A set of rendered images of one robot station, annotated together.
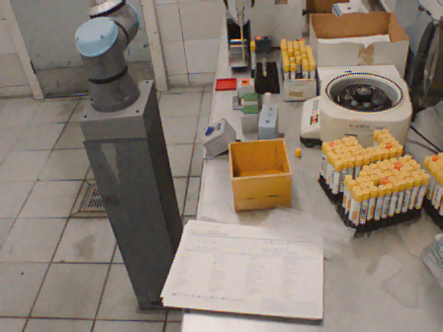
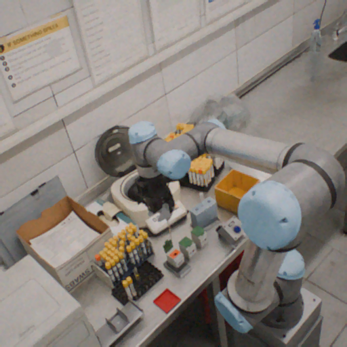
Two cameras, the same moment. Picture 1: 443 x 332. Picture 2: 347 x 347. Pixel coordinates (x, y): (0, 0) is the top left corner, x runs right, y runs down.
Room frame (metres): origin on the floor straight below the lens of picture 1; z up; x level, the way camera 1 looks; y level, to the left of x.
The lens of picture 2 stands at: (1.90, 0.62, 2.12)
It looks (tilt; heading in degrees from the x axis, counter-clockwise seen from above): 39 degrees down; 224
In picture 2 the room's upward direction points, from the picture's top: 11 degrees counter-clockwise
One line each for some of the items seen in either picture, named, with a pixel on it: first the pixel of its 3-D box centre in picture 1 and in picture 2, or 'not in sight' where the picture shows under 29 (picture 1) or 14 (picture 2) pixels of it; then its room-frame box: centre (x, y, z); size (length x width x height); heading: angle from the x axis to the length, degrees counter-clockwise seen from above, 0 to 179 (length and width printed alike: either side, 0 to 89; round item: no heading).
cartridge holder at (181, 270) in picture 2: (247, 99); (176, 263); (1.22, -0.11, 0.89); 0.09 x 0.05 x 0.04; 83
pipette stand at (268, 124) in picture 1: (269, 130); (204, 215); (1.00, -0.14, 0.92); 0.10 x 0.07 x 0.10; 164
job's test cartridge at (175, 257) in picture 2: (246, 91); (175, 259); (1.22, -0.11, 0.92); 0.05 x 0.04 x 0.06; 83
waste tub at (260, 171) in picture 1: (259, 174); (237, 192); (0.83, -0.09, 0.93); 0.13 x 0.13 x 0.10; 87
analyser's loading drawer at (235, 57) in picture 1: (238, 46); (112, 327); (1.54, -0.12, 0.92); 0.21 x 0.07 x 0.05; 172
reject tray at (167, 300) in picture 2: (225, 84); (167, 300); (1.35, -0.05, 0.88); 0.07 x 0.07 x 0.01; 82
